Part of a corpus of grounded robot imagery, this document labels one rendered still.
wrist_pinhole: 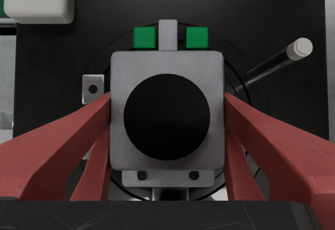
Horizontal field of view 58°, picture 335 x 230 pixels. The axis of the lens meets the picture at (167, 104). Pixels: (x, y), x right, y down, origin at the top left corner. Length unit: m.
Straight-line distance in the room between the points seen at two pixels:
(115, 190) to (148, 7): 0.14
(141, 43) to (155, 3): 0.09
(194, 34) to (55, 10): 0.11
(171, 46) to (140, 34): 0.02
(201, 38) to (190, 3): 0.08
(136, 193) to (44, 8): 0.14
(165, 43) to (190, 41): 0.01
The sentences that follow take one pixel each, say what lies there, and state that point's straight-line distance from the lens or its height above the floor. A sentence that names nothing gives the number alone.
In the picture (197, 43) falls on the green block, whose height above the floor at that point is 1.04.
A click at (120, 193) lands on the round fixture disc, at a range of 0.22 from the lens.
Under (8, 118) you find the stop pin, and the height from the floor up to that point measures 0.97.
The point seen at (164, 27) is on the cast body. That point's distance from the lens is 0.16.
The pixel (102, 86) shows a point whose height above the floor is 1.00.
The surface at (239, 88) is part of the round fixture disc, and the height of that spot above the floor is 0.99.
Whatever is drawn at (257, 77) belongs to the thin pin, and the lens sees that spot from 0.19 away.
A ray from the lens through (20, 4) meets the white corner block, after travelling 0.25.
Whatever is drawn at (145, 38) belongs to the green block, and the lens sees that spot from 0.17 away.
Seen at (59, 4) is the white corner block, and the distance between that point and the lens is 0.24.
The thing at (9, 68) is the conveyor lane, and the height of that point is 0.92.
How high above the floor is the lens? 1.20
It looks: 86 degrees down
